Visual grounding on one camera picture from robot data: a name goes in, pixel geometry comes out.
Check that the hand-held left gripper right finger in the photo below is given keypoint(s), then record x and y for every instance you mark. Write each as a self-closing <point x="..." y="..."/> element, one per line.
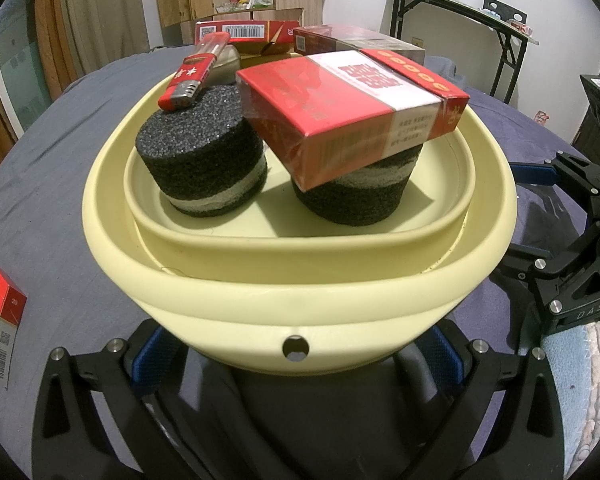
<point x="445" y="355"/>

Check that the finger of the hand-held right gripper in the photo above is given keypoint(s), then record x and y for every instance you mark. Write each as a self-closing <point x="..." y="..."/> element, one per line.
<point x="532" y="173"/>
<point x="575" y="285"/>

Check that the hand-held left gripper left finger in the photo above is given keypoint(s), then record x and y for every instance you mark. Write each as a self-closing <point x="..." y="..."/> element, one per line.
<point x="150" y="355"/>

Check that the pale yellow plastic basin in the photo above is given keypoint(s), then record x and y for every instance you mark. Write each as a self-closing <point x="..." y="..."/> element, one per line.
<point x="300" y="300"/>

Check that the black foam cylinder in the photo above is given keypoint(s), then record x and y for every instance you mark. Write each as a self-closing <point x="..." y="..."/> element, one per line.
<point x="360" y="195"/>
<point x="200" y="160"/>

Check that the large red cigarette box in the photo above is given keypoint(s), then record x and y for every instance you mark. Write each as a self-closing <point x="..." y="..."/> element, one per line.
<point x="340" y="110"/>

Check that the dark red tan cigarette box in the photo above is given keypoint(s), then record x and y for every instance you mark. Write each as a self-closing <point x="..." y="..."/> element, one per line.
<point x="350" y="40"/>

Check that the red lighter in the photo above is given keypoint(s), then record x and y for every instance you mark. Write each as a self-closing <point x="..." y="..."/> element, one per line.
<point x="190" y="77"/>

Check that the person's right forearm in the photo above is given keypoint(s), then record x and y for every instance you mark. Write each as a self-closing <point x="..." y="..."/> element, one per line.
<point x="595" y="390"/>

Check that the small red packet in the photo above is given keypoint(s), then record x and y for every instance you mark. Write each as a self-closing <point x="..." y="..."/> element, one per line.
<point x="543" y="117"/>

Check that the red and white cigarette box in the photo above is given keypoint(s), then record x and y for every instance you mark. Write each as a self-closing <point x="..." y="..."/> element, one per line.
<point x="2" y="330"/>

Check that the black metal stand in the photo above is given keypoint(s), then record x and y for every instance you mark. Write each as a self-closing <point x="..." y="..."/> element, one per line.
<point x="502" y="7"/>

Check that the cardboard box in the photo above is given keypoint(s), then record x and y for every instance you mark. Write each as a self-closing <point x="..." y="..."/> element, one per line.
<point x="280" y="13"/>

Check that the open red cigarette box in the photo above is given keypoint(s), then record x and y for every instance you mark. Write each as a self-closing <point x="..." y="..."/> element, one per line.
<point x="245" y="30"/>

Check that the wooden wardrobe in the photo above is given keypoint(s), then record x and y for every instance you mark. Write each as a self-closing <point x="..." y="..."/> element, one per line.
<point x="105" y="10"/>

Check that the wall socket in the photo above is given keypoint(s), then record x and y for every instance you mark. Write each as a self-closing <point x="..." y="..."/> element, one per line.
<point x="418" y="41"/>

